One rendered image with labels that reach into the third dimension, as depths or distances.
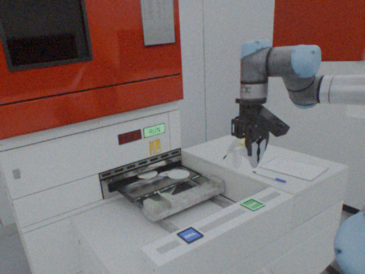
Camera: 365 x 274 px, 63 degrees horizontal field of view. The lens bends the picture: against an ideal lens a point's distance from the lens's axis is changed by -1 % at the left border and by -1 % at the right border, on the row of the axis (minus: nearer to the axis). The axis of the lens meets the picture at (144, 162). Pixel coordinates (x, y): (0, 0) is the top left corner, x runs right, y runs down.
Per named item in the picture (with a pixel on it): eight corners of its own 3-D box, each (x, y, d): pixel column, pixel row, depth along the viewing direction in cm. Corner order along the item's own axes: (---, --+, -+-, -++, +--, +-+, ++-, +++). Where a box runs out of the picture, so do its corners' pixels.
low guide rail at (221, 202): (174, 181, 149) (173, 175, 148) (177, 180, 150) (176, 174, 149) (254, 225, 108) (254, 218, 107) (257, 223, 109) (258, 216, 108)
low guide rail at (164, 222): (127, 198, 137) (126, 192, 136) (130, 197, 138) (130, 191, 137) (198, 255, 96) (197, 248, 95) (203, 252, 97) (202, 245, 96)
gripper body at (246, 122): (247, 132, 94) (248, 94, 89) (270, 137, 87) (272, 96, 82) (230, 137, 90) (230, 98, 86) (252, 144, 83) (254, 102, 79)
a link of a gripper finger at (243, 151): (242, 163, 94) (243, 136, 91) (257, 169, 89) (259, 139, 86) (235, 166, 93) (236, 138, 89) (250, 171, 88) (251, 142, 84)
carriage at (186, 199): (142, 214, 118) (141, 207, 117) (211, 186, 134) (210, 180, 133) (153, 222, 111) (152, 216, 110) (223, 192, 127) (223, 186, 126)
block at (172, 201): (160, 200, 121) (159, 194, 119) (167, 197, 122) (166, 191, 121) (171, 208, 114) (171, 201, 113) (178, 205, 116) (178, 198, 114)
